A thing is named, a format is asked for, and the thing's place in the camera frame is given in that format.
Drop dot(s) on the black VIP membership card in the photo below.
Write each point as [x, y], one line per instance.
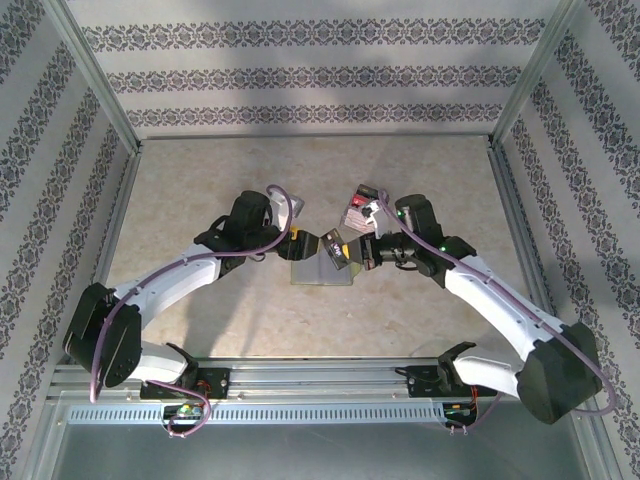
[369, 191]
[336, 250]

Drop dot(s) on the green card holder wallet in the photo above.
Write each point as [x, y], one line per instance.
[320, 277]

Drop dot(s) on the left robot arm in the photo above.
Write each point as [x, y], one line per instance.
[100, 340]

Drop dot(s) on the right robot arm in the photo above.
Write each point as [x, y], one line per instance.
[560, 375]

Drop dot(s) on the white floral VIP card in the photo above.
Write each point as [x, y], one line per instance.
[356, 221]

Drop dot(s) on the red card white logo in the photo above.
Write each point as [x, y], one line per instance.
[358, 202]

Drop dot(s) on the small circuit board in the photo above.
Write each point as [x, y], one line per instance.
[185, 411]
[457, 411]

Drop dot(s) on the grey metal tray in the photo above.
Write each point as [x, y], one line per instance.
[320, 455]

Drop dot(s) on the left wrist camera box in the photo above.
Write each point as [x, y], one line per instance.
[281, 207]

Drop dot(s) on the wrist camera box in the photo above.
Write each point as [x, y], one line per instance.
[375, 220]
[281, 207]

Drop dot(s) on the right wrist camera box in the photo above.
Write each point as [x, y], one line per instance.
[375, 220]

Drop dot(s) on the aluminium side rail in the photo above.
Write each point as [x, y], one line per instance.
[122, 200]
[512, 200]

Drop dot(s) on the aluminium rear rail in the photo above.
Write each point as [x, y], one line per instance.
[315, 136]

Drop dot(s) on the aluminium mounting rail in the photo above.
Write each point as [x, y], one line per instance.
[310, 377]

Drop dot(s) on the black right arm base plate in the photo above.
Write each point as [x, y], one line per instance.
[425, 382]

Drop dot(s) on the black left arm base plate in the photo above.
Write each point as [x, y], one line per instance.
[217, 382]

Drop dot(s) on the aluminium corner post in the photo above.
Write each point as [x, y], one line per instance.
[92, 75]
[535, 75]

